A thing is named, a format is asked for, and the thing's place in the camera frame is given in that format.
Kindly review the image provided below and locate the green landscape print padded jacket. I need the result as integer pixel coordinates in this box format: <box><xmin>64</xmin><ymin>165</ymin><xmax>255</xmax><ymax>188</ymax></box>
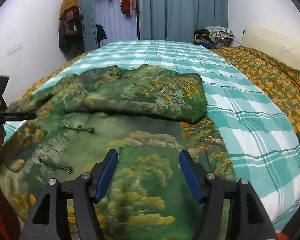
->
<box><xmin>0</xmin><ymin>64</ymin><xmax>236</xmax><ymax>239</ymax></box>

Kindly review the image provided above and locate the pile of clothes in corner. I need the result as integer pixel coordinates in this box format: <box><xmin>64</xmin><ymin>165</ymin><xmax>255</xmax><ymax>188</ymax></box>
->
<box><xmin>194</xmin><ymin>25</ymin><xmax>235</xmax><ymax>49</ymax></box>

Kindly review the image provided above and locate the teal white plaid bedsheet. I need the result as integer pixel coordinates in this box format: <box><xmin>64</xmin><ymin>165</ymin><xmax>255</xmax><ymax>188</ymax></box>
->
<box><xmin>0</xmin><ymin>40</ymin><xmax>300</xmax><ymax>239</ymax></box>

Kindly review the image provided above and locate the dark garment by curtain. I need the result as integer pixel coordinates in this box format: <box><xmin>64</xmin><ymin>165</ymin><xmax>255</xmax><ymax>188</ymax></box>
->
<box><xmin>96</xmin><ymin>24</ymin><xmax>107</xmax><ymax>47</ymax></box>

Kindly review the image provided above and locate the orange floral green quilt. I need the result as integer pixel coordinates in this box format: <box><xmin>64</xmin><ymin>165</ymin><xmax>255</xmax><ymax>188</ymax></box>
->
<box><xmin>18</xmin><ymin>45</ymin><xmax>300</xmax><ymax>160</ymax></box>

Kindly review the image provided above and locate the blue curtain left panel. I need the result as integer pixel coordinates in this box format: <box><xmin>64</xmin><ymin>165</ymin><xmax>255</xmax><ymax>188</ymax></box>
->
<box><xmin>76</xmin><ymin>0</ymin><xmax>98</xmax><ymax>51</ymax></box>

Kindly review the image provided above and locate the blue curtain panel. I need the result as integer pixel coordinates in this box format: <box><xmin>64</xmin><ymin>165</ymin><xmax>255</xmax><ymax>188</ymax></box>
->
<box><xmin>76</xmin><ymin>0</ymin><xmax>98</xmax><ymax>51</ymax></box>
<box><xmin>140</xmin><ymin>0</ymin><xmax>228</xmax><ymax>43</ymax></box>

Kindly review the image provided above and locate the cream pillow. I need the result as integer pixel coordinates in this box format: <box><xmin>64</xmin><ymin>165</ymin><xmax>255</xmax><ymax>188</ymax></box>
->
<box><xmin>242</xmin><ymin>27</ymin><xmax>300</xmax><ymax>70</ymax></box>

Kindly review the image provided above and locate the red garment hanging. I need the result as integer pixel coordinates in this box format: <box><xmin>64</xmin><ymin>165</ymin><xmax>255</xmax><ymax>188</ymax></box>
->
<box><xmin>120</xmin><ymin>0</ymin><xmax>137</xmax><ymax>19</ymax></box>

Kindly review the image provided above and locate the blue curtain right panel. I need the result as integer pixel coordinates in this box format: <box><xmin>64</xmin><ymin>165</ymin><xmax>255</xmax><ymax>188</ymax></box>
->
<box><xmin>140</xmin><ymin>0</ymin><xmax>228</xmax><ymax>43</ymax></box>

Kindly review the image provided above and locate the white wall switch plate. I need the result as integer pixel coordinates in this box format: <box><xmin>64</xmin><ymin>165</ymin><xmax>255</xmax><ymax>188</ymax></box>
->
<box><xmin>6</xmin><ymin>43</ymin><xmax>24</xmax><ymax>56</ymax></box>

